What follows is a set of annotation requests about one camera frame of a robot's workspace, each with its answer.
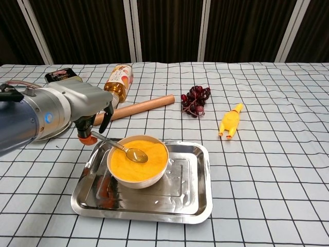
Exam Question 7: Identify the rectangular stainless steel tray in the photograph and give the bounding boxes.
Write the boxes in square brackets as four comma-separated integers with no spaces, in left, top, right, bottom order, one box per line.
[70,140,213,225]

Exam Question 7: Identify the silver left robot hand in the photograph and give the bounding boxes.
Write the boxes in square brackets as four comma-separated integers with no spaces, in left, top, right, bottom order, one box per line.
[47,81,115,146]

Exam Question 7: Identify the dark folding screen white frames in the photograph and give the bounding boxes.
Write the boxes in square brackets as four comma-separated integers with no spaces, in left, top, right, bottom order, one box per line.
[0,0,329,65]

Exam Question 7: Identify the black luncheon meat tin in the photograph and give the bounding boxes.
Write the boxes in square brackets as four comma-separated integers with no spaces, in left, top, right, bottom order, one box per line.
[44,67,83,84]

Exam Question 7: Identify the yellow rubber chicken toy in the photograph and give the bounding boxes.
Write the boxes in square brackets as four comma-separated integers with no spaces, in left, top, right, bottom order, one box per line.
[218,103,244,141]

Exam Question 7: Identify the wooden rolling pin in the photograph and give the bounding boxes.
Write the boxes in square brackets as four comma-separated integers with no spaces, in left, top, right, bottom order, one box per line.
[94,94,176,127]

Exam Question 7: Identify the silver metal spoon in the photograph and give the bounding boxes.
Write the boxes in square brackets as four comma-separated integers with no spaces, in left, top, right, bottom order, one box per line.
[92,131,149,164]

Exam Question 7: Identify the white checked tablecloth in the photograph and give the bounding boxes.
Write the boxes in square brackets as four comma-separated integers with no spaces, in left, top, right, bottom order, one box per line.
[0,61,329,247]

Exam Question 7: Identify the juice bottle with label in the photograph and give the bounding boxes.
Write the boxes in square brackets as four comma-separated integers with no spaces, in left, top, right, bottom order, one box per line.
[103,63,135,110]

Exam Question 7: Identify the bunch of red grapes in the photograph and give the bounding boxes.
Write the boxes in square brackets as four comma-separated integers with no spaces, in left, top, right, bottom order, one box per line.
[180,85,211,118]

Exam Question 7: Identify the bowl of orange powder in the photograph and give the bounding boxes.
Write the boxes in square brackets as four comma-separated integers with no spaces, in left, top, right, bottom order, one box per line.
[106,135,170,190]

